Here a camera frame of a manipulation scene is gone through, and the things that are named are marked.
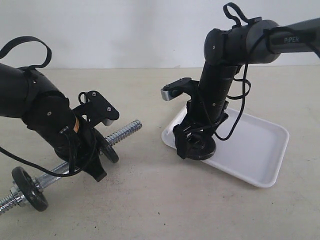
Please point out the chrome dumbbell bar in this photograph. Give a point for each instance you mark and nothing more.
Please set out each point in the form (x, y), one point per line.
(46, 179)

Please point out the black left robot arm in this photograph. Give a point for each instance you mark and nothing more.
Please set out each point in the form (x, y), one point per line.
(28, 95)

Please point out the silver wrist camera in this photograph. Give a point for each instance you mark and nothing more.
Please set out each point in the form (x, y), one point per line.
(96, 109)
(183, 85)

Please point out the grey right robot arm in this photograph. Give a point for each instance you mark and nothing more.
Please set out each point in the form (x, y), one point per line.
(226, 52)

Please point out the white plastic tray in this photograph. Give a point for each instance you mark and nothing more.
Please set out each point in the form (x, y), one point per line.
(254, 153)

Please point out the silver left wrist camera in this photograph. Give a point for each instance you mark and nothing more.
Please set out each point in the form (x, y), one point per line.
(96, 109)

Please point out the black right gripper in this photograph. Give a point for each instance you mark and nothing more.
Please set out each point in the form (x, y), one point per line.
(200, 113)

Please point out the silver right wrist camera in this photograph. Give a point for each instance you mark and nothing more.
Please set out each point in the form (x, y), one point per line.
(183, 85)

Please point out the black weight plate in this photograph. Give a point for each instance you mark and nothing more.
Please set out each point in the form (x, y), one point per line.
(105, 147)
(23, 179)
(198, 147)

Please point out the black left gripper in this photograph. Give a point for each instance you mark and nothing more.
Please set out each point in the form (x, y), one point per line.
(76, 145)

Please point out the chrome spin-lock collar nut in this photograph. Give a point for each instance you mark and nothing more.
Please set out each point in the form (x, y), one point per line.
(18, 197)

